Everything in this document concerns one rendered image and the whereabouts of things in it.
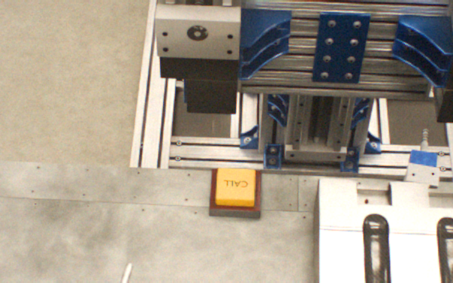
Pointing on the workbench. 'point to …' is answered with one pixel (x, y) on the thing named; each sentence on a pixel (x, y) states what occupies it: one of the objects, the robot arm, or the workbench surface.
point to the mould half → (324, 189)
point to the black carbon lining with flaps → (370, 244)
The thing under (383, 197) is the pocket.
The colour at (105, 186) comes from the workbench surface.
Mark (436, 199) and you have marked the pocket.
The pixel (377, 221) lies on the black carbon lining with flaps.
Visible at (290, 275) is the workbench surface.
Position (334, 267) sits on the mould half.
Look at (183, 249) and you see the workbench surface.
